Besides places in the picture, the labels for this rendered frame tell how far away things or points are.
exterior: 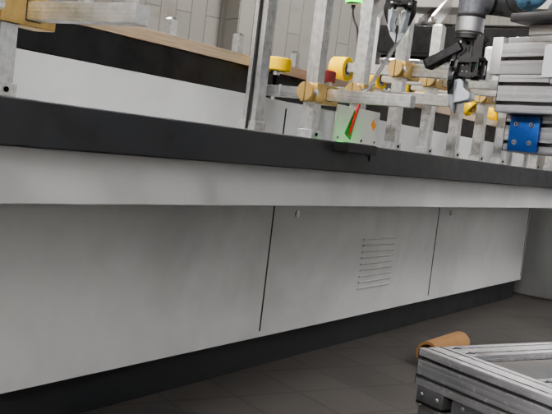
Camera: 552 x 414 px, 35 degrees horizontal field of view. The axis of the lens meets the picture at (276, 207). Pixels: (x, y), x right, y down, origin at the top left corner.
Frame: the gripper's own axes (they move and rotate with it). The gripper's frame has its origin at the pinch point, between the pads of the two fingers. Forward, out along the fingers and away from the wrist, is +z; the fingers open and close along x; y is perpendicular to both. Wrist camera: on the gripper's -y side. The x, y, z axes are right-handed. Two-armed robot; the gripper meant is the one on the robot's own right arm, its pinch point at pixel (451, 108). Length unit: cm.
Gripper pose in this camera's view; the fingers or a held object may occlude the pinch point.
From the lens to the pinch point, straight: 241.5
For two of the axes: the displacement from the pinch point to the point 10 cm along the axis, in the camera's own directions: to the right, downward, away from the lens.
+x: 5.4, 0.0, 8.4
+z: -1.2, 9.9, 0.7
